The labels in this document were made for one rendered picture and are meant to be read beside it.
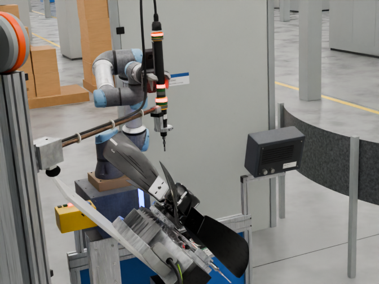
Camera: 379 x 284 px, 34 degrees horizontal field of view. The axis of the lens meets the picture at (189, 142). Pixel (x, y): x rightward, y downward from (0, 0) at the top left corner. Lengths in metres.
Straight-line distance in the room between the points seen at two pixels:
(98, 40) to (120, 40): 6.32
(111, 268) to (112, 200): 0.83
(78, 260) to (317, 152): 2.04
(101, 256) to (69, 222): 0.50
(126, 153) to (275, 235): 2.71
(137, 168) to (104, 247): 0.32
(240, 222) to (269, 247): 1.64
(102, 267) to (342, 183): 2.26
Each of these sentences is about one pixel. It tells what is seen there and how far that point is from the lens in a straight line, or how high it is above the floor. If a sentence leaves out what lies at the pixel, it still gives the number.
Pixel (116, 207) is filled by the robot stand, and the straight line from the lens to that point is 3.04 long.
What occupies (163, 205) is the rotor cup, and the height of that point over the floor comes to 1.19.
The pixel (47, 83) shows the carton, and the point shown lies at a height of 0.35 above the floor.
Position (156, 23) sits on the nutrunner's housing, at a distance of 2.24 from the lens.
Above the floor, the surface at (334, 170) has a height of 0.70.
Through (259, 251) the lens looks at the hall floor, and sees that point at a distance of 4.60.
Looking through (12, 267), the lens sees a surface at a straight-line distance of 0.91.
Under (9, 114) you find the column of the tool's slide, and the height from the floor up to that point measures 1.69.
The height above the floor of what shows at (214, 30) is 1.59.
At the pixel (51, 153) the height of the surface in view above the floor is 1.55.
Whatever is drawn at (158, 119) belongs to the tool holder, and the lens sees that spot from 2.29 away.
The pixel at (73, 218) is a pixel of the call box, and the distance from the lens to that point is 2.67.
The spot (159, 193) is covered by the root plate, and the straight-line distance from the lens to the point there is 2.31.
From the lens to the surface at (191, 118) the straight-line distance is 4.37.
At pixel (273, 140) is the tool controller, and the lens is 2.93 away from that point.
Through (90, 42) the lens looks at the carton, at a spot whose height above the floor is 0.86.
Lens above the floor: 2.06
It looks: 16 degrees down
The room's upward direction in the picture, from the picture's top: 3 degrees counter-clockwise
